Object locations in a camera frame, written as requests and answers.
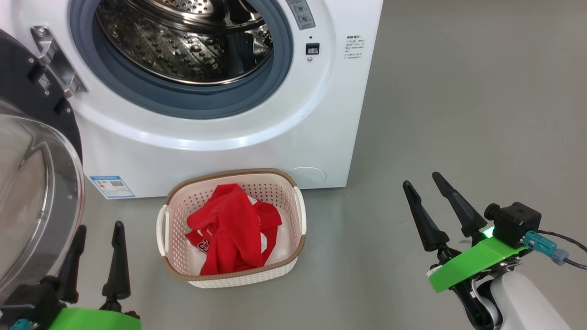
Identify blue energy label sticker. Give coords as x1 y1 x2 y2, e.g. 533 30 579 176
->
89 176 136 199

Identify round white filter cover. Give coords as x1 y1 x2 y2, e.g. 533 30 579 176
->
287 166 327 188

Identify white washing machine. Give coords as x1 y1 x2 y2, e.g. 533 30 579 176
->
0 0 383 200

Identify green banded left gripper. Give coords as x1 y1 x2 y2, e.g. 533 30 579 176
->
46 221 141 330

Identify teal right camera cable connector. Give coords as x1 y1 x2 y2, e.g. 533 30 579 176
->
525 231 587 271

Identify cream brown-rimmed laundry basket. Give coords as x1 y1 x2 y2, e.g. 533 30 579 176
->
156 168 307 289

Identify metal door hinge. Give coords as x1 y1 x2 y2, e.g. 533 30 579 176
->
31 26 88 99

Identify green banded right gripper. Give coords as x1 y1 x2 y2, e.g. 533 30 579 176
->
403 172 528 330

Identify red elastic-waist shorts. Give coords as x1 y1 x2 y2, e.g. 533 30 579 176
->
186 183 282 275

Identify black round glass washer door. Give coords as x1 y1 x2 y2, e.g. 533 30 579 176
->
0 30 85 303

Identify printed text label on washer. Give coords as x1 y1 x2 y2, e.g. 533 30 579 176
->
345 34 366 60

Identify grey rubber door gasket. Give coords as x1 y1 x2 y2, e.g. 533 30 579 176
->
69 0 294 120

